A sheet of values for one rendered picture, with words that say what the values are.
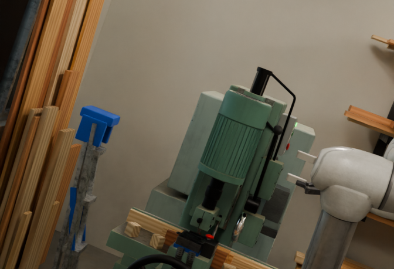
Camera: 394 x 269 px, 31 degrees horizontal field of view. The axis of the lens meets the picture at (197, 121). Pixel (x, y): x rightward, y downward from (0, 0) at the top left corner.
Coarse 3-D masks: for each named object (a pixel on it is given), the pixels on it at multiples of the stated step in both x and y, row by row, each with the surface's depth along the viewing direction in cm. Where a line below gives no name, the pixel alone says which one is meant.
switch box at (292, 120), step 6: (282, 114) 277; (282, 120) 277; (294, 120) 276; (282, 126) 277; (288, 126) 277; (288, 132) 277; (288, 138) 277; (270, 144) 278; (276, 144) 278; (282, 144) 277; (282, 150) 278
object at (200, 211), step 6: (198, 210) 252; (204, 210) 252; (210, 210) 255; (216, 210) 259; (192, 216) 253; (198, 216) 252; (204, 216) 252; (210, 216) 252; (192, 222) 253; (204, 222) 252; (210, 222) 252; (198, 228) 257; (204, 228) 252
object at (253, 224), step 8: (248, 216) 269; (256, 216) 269; (264, 216) 274; (248, 224) 269; (256, 224) 269; (248, 232) 269; (256, 232) 269; (240, 240) 270; (248, 240) 269; (256, 240) 271
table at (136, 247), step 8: (112, 232) 247; (120, 232) 249; (144, 232) 259; (112, 240) 247; (120, 240) 247; (128, 240) 246; (136, 240) 246; (144, 240) 249; (120, 248) 247; (128, 248) 246; (136, 248) 246; (144, 248) 245; (152, 248) 244; (168, 248) 250; (136, 256) 246; (152, 264) 245; (160, 264) 240
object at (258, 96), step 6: (258, 66) 264; (258, 72) 263; (264, 72) 261; (270, 72) 262; (258, 78) 262; (264, 78) 262; (252, 84) 264; (258, 84) 262; (264, 84) 262; (246, 90) 265; (252, 90) 263; (258, 90) 263; (252, 96) 262; (258, 96) 262
